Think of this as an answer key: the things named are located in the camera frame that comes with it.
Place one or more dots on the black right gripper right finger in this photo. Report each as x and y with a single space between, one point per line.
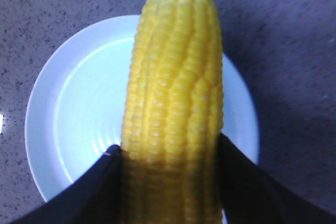
249 195

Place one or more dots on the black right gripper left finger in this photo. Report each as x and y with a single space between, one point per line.
93 198

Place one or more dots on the light blue round plate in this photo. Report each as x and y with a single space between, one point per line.
76 105

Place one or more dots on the yellow corn cob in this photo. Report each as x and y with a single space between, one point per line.
173 115

